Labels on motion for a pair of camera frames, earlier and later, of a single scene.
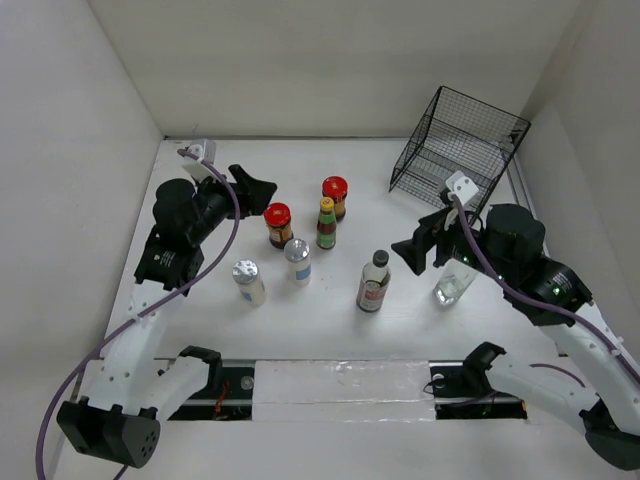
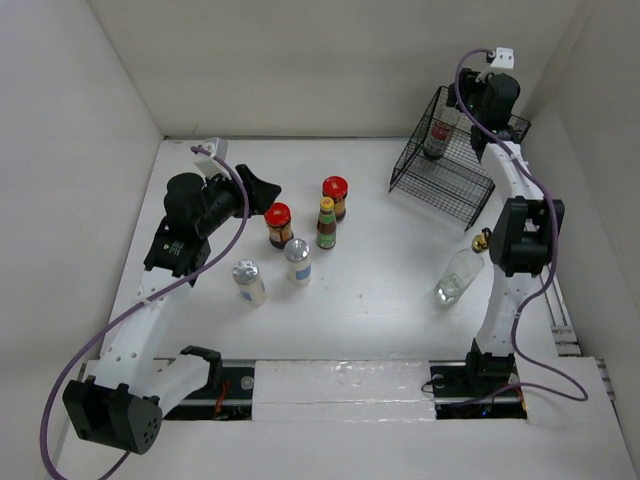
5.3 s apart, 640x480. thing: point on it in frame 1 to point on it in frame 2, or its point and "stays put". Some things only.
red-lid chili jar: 336,188 stays put
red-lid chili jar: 277,217 stays put
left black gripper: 251,194 stays put
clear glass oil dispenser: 452,281 stays put
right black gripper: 431,227 to 467,82
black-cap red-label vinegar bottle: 374,284 to 437,141
